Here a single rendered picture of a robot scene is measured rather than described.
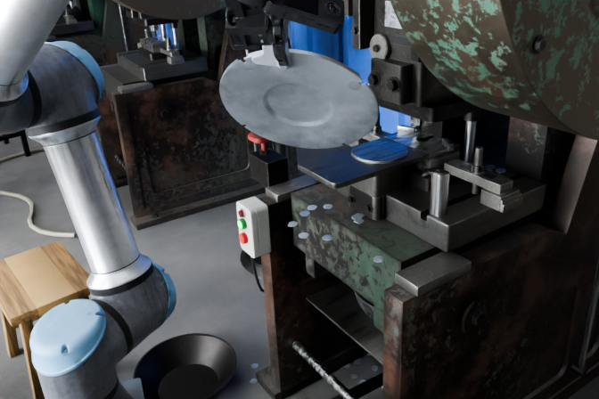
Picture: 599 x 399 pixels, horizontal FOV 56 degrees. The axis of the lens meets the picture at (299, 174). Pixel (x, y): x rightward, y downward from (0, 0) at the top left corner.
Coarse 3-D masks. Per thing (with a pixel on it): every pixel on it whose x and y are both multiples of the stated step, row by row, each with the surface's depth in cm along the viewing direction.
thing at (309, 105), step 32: (256, 64) 94; (320, 64) 91; (224, 96) 104; (256, 96) 102; (288, 96) 101; (320, 96) 100; (352, 96) 97; (256, 128) 111; (288, 128) 109; (320, 128) 107; (352, 128) 106
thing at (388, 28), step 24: (384, 0) 115; (384, 24) 117; (384, 48) 117; (408, 48) 113; (384, 72) 117; (408, 72) 113; (384, 96) 118; (408, 96) 115; (432, 96) 116; (456, 96) 120
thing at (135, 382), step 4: (128, 380) 110; (132, 380) 109; (136, 380) 109; (140, 380) 109; (124, 384) 109; (128, 384) 109; (132, 384) 109; (136, 384) 109; (140, 384) 108; (128, 388) 108; (132, 388) 108; (136, 388) 107; (140, 388) 107; (128, 392) 107; (132, 392) 107; (136, 392) 107; (140, 392) 107; (132, 396) 106; (136, 396) 106; (140, 396) 106
